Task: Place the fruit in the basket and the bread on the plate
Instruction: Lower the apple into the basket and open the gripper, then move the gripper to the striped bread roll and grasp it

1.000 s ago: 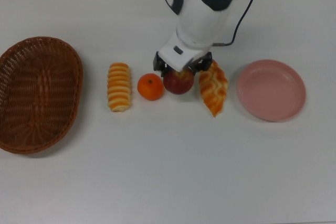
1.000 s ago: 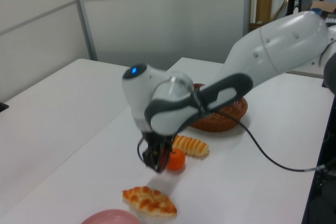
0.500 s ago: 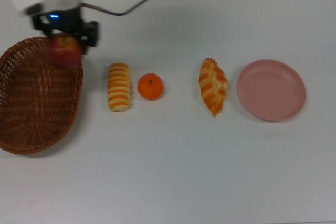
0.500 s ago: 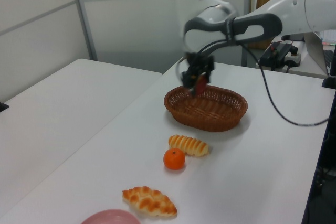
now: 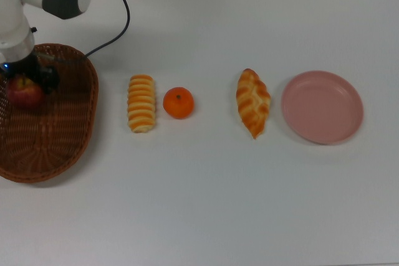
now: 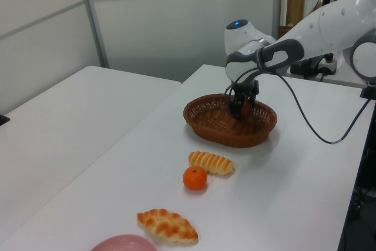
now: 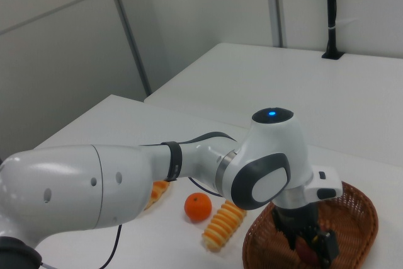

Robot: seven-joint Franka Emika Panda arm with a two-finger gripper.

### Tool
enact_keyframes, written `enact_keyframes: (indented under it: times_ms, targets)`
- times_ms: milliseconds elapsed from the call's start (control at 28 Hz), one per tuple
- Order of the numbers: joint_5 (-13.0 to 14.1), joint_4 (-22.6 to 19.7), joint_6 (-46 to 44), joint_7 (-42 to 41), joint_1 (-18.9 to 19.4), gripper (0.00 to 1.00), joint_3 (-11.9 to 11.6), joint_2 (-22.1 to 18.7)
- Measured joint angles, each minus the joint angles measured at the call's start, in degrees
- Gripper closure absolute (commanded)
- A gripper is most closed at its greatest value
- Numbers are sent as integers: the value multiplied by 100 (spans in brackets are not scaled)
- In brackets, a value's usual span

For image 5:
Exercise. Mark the orange mandarin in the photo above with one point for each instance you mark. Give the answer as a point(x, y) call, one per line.
point(178, 104)

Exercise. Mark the red apple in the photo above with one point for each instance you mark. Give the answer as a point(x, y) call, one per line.
point(25, 94)

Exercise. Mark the brown woven basket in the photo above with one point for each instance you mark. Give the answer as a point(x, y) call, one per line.
point(56, 141)

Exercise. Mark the pink plate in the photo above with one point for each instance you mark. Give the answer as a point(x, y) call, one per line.
point(324, 107)

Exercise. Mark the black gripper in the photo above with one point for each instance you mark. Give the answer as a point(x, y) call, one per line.
point(28, 63)

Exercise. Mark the striped bread roll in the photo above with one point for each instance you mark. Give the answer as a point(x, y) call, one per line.
point(141, 104)

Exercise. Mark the braided bread loaf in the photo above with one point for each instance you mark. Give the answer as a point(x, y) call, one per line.
point(252, 104)

